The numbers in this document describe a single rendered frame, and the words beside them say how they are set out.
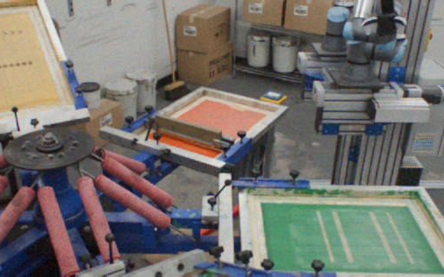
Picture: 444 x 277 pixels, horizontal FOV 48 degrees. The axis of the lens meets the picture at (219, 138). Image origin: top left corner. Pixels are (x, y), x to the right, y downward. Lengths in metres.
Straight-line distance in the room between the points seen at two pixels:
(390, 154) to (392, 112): 0.54
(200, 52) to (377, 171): 3.15
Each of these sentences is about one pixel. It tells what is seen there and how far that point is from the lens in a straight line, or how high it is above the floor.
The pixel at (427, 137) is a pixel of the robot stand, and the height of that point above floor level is 0.89.
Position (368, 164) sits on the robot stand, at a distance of 3.02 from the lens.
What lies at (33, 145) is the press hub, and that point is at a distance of 1.82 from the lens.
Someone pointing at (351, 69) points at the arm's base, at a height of 1.32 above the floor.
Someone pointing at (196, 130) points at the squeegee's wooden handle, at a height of 1.04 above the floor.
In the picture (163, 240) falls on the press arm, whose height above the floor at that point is 0.93.
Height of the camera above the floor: 2.13
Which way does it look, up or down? 27 degrees down
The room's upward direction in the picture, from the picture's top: 1 degrees clockwise
